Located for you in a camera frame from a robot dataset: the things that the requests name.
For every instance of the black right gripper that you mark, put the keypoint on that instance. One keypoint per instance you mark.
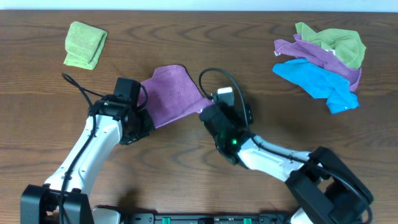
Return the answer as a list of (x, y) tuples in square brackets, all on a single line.
[(240, 116)]

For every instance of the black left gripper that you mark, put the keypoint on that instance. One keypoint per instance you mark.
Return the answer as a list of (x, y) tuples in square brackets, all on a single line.
[(144, 121)]

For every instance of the purple microfiber cloth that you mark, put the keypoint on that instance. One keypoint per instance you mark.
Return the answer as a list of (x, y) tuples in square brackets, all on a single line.
[(171, 95)]

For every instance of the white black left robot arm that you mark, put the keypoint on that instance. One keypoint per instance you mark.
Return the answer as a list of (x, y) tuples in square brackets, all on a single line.
[(64, 197)]

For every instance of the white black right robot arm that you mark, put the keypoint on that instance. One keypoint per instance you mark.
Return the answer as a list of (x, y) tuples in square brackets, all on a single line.
[(325, 188)]

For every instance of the folded light green cloth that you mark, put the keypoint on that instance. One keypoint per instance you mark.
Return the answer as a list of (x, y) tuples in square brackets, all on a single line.
[(84, 45)]

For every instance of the crumpled blue cloth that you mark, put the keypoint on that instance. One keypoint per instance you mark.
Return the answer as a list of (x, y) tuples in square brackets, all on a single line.
[(319, 83)]

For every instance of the crumpled purple cloth in pile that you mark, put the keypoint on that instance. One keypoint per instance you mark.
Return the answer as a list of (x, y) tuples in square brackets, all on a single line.
[(318, 56)]

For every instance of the crumpled green cloth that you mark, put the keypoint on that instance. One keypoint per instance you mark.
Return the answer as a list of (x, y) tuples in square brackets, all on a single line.
[(346, 44)]

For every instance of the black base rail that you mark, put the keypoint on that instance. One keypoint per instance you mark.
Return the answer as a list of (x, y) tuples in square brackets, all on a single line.
[(214, 218)]

